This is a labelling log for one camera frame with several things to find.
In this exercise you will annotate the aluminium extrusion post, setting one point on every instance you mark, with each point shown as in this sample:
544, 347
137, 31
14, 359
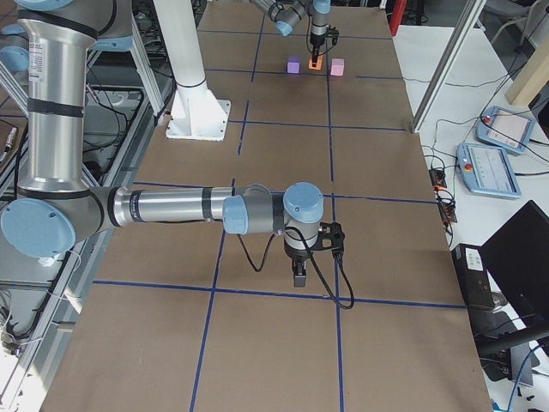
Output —
463, 27

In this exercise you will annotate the teach pendant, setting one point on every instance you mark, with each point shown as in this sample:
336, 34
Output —
486, 171
506, 129

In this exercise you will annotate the brown paper table cover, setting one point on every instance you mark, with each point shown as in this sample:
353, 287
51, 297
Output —
189, 318

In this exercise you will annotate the aluminium frame table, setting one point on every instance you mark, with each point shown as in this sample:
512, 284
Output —
55, 209

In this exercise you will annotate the far teach pendant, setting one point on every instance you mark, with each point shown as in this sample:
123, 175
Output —
506, 129

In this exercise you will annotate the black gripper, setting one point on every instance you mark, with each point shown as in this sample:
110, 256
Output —
297, 256
316, 41

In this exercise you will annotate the near teach pendant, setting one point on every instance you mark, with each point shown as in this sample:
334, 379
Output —
486, 171

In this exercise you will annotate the black monitor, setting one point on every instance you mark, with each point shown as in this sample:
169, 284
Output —
516, 257

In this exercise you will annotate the black power strip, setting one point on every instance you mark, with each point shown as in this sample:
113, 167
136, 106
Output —
437, 177
446, 209

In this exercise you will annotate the orange foam cube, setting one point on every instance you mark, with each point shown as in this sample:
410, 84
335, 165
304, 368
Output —
315, 66

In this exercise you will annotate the purple foam cube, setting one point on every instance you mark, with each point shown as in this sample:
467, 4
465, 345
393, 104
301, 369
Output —
294, 65

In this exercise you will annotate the pink foam cube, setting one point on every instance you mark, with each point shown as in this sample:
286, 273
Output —
337, 67

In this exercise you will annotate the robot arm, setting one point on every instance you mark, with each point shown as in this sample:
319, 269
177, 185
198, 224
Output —
295, 214
285, 19

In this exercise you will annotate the black power strip left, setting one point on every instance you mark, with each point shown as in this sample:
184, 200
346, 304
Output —
437, 177

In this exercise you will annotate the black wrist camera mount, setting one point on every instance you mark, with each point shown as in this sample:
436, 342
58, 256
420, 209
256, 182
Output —
330, 237
332, 34

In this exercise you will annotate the black power strip right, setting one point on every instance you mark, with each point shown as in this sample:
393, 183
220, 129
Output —
446, 209

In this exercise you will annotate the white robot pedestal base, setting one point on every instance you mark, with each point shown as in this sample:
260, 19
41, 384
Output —
196, 113

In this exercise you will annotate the dark grey computer box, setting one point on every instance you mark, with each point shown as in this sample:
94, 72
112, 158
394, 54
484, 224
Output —
472, 277

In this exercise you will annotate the wooden beam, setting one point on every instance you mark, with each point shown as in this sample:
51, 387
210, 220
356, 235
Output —
532, 78

